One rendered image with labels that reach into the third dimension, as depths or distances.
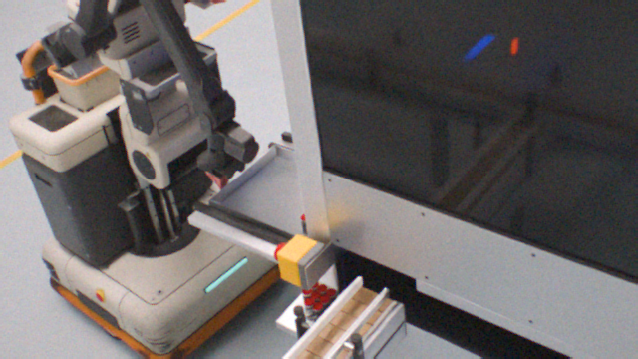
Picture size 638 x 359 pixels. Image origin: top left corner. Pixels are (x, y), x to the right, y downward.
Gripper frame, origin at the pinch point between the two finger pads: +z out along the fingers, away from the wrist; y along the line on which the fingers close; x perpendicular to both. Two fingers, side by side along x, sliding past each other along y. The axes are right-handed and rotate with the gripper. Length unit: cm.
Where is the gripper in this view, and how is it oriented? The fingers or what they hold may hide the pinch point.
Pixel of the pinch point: (222, 186)
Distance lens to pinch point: 210.6
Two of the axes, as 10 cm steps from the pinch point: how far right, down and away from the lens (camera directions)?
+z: -0.3, 7.2, 6.9
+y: 8.1, 4.3, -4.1
